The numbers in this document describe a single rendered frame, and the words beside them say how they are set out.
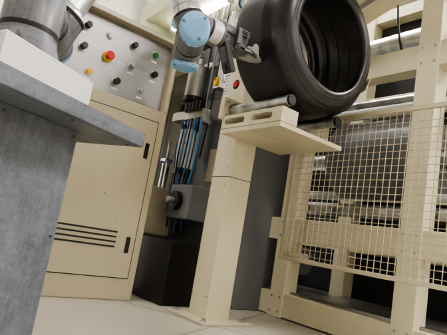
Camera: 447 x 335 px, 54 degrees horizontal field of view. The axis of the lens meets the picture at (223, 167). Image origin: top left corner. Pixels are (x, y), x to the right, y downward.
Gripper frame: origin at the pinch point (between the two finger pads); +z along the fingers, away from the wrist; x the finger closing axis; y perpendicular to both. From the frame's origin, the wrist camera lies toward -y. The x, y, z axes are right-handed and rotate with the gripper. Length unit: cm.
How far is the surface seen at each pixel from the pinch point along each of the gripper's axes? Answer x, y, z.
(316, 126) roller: 1.5, -13.5, 38.9
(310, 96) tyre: -10.9, -8.7, 19.3
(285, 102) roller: -6.9, -13.4, 10.8
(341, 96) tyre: -12.6, -3.1, 35.2
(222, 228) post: 28, -63, 19
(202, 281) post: 34, -87, 18
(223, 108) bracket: 26.0, -12.4, 6.7
